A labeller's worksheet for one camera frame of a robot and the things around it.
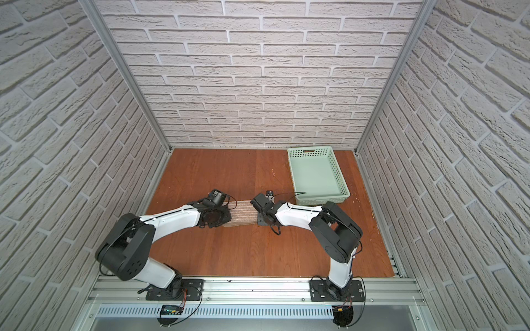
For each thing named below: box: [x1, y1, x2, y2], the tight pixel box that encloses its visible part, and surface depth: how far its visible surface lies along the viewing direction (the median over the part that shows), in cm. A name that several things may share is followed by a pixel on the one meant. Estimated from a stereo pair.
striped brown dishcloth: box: [222, 199, 259, 227], surface depth 93 cm
